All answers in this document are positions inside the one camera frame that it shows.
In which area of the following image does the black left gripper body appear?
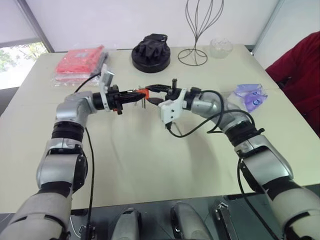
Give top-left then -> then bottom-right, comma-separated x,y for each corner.
106,84 -> 125,116

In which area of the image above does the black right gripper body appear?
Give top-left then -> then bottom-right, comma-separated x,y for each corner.
163,78 -> 182,102

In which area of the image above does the thin loose hex key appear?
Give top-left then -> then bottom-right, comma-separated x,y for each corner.
170,123 -> 183,136

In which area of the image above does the black round base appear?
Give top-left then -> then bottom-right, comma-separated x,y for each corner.
131,42 -> 172,74

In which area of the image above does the black crumpled glove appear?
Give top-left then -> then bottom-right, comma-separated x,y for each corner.
138,33 -> 169,60

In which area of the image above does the red packaged cloth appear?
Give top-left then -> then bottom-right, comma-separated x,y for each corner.
51,44 -> 106,89

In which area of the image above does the clear glass bowl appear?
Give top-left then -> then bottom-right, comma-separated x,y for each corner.
209,37 -> 234,59

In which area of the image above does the purple plastic packet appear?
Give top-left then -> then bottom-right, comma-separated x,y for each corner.
232,83 -> 270,114

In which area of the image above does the grey rounded robot leg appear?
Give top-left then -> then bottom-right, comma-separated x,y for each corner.
169,201 -> 214,240
110,207 -> 151,240

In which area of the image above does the person in red garment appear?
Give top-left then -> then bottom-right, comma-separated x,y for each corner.
264,31 -> 320,121

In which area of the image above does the white roller blind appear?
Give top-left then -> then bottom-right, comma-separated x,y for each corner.
0,0 -> 42,48

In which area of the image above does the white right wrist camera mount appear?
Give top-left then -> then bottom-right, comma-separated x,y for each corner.
157,87 -> 187,125

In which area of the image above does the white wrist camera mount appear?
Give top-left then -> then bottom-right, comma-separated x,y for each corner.
157,87 -> 187,125
98,63 -> 116,112

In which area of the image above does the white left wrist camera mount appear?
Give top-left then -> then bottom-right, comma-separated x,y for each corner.
98,63 -> 116,112

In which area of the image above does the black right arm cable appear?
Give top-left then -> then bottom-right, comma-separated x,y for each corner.
163,89 -> 266,213

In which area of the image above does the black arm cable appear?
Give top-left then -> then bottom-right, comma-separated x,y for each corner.
73,70 -> 106,240
163,89 -> 266,213

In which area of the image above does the black wire stand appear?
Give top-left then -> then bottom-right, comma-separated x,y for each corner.
177,0 -> 225,67

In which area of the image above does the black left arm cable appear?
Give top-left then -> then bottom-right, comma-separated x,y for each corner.
73,70 -> 106,240

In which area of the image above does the grey window post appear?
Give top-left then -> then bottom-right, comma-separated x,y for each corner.
16,0 -> 55,54

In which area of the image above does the metal bracket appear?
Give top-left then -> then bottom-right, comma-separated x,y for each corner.
212,201 -> 239,240

